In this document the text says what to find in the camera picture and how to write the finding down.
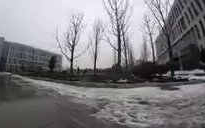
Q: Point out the small dark evergreen tree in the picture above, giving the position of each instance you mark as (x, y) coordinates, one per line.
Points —
(52, 63)

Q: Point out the dark planting bed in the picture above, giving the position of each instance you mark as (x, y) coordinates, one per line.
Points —
(90, 80)

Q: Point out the dark low hedge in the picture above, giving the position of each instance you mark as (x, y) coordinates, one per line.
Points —
(146, 70)

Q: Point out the grey glass-fronted building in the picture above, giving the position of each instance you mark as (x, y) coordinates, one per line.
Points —
(26, 56)

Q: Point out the tall grey grid-windowed building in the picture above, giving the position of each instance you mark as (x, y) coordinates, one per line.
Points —
(190, 26)

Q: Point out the row of bare trees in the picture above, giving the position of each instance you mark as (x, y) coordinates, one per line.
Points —
(118, 40)

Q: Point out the white snow slush patch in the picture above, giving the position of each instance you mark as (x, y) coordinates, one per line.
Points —
(140, 103)

